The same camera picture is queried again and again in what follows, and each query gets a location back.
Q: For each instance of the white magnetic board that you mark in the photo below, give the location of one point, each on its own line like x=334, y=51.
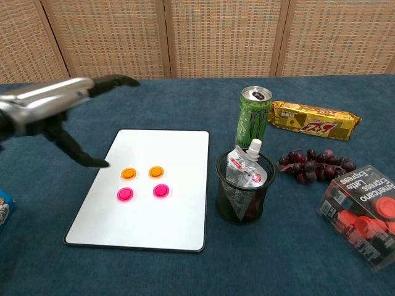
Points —
x=160, y=222

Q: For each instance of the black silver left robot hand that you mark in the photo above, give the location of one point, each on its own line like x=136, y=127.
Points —
x=43, y=101

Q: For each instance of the green energy drink can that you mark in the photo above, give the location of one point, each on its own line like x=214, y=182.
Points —
x=251, y=120

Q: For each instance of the silver jelly drink pouch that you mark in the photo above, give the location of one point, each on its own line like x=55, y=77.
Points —
x=243, y=172

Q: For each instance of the blue table cloth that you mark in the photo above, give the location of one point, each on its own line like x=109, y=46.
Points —
x=185, y=101

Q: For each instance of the orange disc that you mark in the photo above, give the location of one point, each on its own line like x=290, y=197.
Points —
x=156, y=171
x=128, y=173

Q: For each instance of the clear coffee capsule box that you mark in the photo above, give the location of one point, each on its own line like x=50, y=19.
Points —
x=361, y=216

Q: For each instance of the black mesh pen cup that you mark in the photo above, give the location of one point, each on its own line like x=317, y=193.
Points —
x=225, y=200

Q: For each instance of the gold biscuit packet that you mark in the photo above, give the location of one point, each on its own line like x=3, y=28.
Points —
x=311, y=121

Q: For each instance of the blue cookie box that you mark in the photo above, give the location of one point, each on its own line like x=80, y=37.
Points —
x=4, y=212

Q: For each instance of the dark red grape bunch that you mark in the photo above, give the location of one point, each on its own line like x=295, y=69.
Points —
x=311, y=166

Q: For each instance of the woven bamboo folding screen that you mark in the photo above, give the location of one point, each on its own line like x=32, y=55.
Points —
x=222, y=37

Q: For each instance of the pink disc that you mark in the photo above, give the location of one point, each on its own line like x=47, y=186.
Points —
x=161, y=190
x=124, y=194

